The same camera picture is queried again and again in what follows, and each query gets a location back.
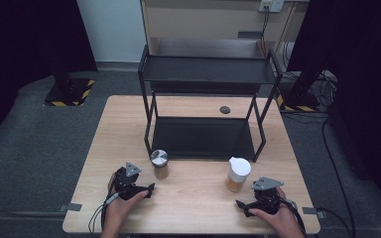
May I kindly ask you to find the grey table edge bracket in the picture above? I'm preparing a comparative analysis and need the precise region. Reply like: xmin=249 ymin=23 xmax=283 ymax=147
xmin=302 ymin=206 xmax=326 ymax=219
xmin=59 ymin=202 xmax=83 ymax=212

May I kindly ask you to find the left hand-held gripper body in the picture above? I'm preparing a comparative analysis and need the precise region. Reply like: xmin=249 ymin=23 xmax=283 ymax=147
xmin=113 ymin=162 xmax=147 ymax=201

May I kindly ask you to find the left hand-held gripper cable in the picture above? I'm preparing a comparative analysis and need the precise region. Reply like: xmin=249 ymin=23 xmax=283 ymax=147
xmin=87 ymin=192 xmax=121 ymax=234

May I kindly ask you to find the hand-held gripper cable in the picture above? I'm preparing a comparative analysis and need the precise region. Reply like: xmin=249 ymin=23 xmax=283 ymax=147
xmin=87 ymin=192 xmax=121 ymax=234
xmin=277 ymin=195 xmax=310 ymax=238

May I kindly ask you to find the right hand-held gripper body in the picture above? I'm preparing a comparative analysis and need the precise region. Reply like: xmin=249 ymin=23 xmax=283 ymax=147
xmin=251 ymin=177 xmax=285 ymax=215

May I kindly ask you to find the glass jar with silver lid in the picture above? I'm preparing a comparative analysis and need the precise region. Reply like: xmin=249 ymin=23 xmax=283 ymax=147
xmin=150 ymin=149 xmax=171 ymax=180

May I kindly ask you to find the person's right hand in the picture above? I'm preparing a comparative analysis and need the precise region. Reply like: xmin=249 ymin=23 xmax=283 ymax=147
xmin=248 ymin=186 xmax=304 ymax=234

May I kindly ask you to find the right hand-held gripper cable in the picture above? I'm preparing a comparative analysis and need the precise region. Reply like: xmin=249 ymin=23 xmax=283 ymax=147
xmin=277 ymin=195 xmax=310 ymax=238

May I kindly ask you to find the black stand with striped base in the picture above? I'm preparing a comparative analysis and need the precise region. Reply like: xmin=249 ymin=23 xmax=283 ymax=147
xmin=43 ymin=49 xmax=96 ymax=107
xmin=276 ymin=65 xmax=320 ymax=113

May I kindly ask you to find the long black floor cable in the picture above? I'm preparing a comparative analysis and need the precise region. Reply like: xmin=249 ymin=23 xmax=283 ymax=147
xmin=316 ymin=115 xmax=357 ymax=238

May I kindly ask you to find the black metal two-tier shelf rack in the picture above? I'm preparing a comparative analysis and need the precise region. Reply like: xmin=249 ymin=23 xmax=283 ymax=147
xmin=137 ymin=44 xmax=284 ymax=164

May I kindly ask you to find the dark curtain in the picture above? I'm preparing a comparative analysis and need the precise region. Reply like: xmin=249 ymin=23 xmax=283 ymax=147
xmin=286 ymin=0 xmax=381 ymax=207
xmin=0 ymin=0 xmax=99 ymax=151

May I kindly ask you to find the white wall power outlet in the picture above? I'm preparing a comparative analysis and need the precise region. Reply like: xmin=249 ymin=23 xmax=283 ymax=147
xmin=258 ymin=0 xmax=285 ymax=14

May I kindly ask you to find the light wooden cabinet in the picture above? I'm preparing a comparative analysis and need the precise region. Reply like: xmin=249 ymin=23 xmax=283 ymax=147
xmin=139 ymin=0 xmax=311 ymax=61

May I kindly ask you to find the black outlet cable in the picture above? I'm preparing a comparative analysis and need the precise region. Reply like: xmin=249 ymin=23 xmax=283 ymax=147
xmin=260 ymin=6 xmax=271 ymax=46

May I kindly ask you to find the person's left hand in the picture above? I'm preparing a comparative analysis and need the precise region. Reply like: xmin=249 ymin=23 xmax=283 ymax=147
xmin=103 ymin=172 xmax=150 ymax=228

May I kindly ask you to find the glass jar with white lid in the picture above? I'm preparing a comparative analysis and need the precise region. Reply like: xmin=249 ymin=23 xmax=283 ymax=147
xmin=224 ymin=156 xmax=252 ymax=193

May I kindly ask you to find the bundle of floor cables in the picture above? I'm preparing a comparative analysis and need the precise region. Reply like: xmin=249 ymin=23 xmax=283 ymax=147
xmin=279 ymin=41 xmax=340 ymax=117

